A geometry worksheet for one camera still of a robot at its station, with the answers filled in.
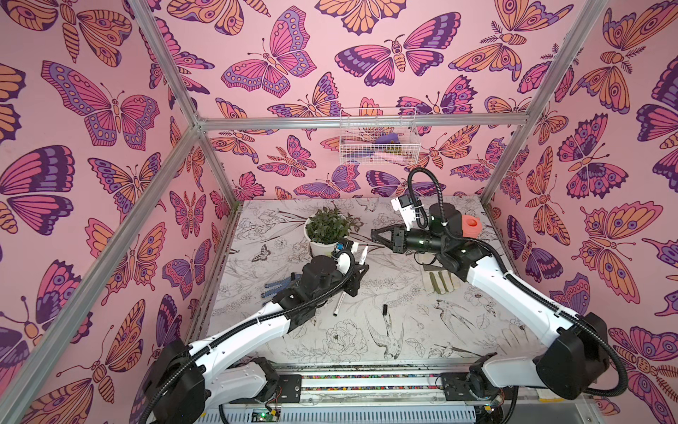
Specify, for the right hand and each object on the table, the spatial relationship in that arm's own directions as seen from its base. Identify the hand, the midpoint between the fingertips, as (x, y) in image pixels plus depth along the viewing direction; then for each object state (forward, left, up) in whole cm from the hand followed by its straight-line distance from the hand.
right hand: (374, 230), depth 71 cm
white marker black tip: (-5, +3, -5) cm, 7 cm away
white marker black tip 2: (-16, +9, -6) cm, 19 cm away
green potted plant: (+13, +14, -13) cm, 23 cm away
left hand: (-6, +1, -8) cm, 10 cm away
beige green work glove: (+1, -25, -30) cm, 40 cm away
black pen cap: (-9, -5, -30) cm, 32 cm away
